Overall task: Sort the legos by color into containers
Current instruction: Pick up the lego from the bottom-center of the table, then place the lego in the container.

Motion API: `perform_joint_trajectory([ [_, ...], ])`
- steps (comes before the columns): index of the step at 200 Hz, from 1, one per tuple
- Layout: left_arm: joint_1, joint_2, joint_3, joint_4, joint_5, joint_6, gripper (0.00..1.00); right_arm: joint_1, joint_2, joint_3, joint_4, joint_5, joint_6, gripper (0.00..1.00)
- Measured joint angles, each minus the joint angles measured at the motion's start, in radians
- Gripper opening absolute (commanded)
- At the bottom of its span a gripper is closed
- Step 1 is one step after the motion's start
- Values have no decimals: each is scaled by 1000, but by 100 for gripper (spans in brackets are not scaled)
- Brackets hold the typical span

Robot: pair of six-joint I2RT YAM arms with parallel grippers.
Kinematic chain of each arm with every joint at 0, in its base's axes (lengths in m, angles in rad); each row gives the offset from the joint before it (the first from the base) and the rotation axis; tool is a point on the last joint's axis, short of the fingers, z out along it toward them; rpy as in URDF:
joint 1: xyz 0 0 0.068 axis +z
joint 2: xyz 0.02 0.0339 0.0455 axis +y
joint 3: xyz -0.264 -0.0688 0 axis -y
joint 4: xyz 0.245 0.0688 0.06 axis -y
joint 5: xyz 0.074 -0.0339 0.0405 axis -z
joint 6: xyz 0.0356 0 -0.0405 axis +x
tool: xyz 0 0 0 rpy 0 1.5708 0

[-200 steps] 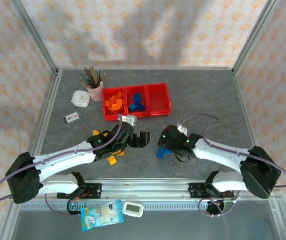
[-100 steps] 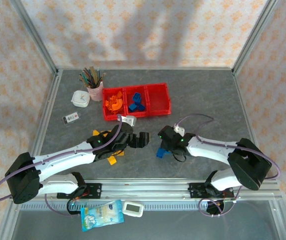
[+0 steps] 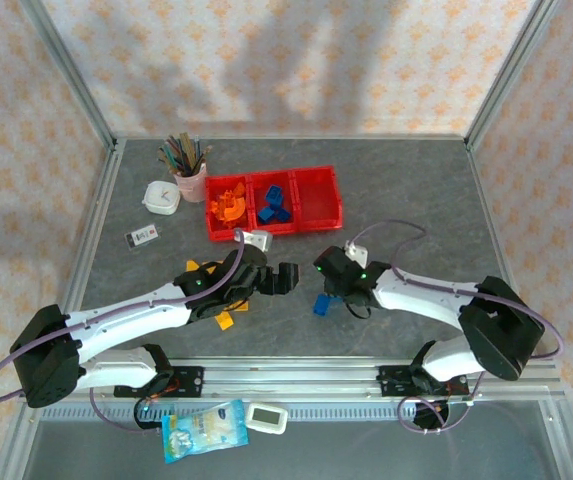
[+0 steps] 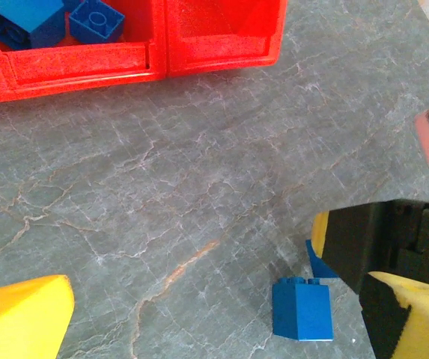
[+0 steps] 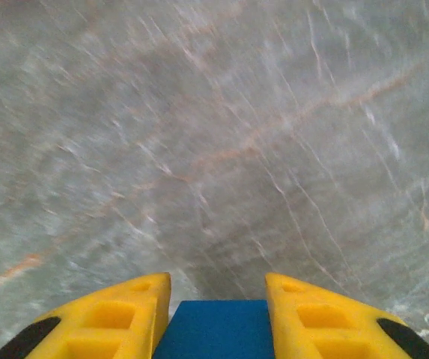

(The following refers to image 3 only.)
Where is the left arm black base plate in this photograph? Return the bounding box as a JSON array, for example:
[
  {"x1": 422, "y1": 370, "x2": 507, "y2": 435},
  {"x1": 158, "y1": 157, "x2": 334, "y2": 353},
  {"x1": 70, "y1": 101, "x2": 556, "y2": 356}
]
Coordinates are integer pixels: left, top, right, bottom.
[{"x1": 113, "y1": 366, "x2": 205, "y2": 399}]

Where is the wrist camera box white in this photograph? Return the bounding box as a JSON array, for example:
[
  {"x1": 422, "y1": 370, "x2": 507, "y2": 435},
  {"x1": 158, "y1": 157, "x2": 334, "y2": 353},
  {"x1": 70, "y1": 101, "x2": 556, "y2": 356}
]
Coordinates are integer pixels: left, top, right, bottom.
[
  {"x1": 344, "y1": 240, "x2": 370, "y2": 267},
  {"x1": 234, "y1": 228, "x2": 272, "y2": 253}
]

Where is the bundle of colored sticks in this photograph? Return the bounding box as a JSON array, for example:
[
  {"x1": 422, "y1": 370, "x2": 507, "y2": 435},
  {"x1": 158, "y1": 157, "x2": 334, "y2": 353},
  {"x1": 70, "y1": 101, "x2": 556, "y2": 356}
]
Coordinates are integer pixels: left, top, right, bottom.
[{"x1": 157, "y1": 132, "x2": 213, "y2": 177}]

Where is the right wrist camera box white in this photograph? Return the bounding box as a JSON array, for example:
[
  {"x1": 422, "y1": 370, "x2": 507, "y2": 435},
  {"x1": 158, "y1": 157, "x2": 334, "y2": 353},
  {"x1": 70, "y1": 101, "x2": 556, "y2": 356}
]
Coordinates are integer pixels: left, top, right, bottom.
[{"x1": 344, "y1": 240, "x2": 370, "y2": 267}]

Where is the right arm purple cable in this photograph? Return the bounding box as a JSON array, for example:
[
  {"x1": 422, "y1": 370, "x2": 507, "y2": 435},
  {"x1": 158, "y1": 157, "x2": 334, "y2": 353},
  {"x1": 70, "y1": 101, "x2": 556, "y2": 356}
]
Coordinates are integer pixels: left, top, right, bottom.
[{"x1": 348, "y1": 218, "x2": 566, "y2": 435}]

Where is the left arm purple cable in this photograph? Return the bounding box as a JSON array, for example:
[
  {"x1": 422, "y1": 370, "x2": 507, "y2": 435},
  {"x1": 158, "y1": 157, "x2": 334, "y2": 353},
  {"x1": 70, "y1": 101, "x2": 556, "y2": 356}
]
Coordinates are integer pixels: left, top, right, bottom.
[{"x1": 0, "y1": 228, "x2": 246, "y2": 435}]

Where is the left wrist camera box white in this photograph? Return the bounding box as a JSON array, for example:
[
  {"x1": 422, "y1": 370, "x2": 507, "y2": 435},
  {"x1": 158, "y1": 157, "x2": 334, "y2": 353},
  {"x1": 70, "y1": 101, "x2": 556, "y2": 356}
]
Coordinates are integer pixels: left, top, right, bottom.
[{"x1": 234, "y1": 228, "x2": 272, "y2": 253}]

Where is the aluminium mounting rail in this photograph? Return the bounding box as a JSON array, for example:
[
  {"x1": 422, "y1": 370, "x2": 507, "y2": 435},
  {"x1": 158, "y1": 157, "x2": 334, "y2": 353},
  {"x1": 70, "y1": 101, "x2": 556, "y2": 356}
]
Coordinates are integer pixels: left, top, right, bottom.
[{"x1": 18, "y1": 357, "x2": 566, "y2": 403}]

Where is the blue snack bag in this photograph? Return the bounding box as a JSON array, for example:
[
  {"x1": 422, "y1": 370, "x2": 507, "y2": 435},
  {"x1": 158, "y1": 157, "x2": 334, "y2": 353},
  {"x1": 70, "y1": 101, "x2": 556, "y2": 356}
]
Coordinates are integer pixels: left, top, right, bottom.
[{"x1": 160, "y1": 398, "x2": 251, "y2": 465}]

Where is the red plastic bin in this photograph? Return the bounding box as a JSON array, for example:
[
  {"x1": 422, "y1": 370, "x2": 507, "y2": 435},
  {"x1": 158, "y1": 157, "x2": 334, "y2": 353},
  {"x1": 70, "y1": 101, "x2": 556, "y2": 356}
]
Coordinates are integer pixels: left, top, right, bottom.
[
  {"x1": 246, "y1": 172, "x2": 300, "y2": 240},
  {"x1": 204, "y1": 175, "x2": 255, "y2": 244},
  {"x1": 290, "y1": 168, "x2": 343, "y2": 235}
]

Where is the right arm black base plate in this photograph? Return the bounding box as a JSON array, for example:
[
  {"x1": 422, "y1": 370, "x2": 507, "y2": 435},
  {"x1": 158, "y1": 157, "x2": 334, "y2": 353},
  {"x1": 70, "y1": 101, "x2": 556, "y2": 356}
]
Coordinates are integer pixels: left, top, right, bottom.
[{"x1": 376, "y1": 364, "x2": 470, "y2": 399}]

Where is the white round container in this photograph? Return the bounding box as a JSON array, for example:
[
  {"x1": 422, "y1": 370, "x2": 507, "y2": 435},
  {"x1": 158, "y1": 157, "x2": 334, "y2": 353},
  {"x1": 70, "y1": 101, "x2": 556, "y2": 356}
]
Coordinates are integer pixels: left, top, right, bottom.
[{"x1": 140, "y1": 180, "x2": 182, "y2": 217}]

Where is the small card in sleeve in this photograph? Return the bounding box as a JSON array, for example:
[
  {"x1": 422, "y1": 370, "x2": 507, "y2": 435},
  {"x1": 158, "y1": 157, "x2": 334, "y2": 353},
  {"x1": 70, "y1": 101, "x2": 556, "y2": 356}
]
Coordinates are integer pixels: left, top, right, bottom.
[{"x1": 124, "y1": 224, "x2": 160, "y2": 247}]

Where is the pink cup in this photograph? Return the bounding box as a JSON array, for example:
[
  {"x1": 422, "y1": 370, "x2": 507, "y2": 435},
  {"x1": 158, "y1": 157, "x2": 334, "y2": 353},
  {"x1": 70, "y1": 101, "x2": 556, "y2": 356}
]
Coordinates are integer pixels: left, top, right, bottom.
[{"x1": 173, "y1": 160, "x2": 208, "y2": 204}]

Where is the aluminium frame post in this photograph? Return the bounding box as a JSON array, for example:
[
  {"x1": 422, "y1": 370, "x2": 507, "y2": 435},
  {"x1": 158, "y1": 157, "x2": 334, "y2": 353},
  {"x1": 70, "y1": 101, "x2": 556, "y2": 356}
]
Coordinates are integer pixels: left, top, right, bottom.
[
  {"x1": 463, "y1": 0, "x2": 565, "y2": 151},
  {"x1": 18, "y1": 0, "x2": 120, "y2": 151}
]

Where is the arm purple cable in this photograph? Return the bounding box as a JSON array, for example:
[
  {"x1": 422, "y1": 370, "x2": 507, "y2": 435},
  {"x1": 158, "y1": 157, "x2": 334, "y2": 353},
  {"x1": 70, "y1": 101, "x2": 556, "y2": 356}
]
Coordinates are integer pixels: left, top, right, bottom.
[
  {"x1": 0, "y1": 228, "x2": 246, "y2": 435},
  {"x1": 348, "y1": 218, "x2": 566, "y2": 435}
]

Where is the slotted cable duct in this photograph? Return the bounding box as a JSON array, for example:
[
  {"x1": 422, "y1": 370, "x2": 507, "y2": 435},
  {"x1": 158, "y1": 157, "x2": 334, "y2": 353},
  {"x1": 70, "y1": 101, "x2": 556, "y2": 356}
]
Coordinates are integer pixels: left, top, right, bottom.
[{"x1": 35, "y1": 401, "x2": 547, "y2": 422}]

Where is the orange curved lego piece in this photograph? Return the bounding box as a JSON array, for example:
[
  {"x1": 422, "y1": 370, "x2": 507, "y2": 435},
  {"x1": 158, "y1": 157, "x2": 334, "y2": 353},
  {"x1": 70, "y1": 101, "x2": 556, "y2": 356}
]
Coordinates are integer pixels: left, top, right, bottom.
[{"x1": 224, "y1": 193, "x2": 250, "y2": 224}]

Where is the aluminium table side rail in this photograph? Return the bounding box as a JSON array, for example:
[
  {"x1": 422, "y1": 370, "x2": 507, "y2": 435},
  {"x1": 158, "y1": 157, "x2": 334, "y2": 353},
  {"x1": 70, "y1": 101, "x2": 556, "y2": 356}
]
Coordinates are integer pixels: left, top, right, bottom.
[
  {"x1": 465, "y1": 142, "x2": 537, "y2": 361},
  {"x1": 45, "y1": 139, "x2": 127, "y2": 361}
]

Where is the white digital timer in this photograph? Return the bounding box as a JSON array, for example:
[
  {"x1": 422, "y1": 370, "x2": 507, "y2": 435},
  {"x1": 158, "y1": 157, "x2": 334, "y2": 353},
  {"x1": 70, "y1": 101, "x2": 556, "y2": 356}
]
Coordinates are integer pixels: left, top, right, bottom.
[{"x1": 243, "y1": 401, "x2": 288, "y2": 435}]

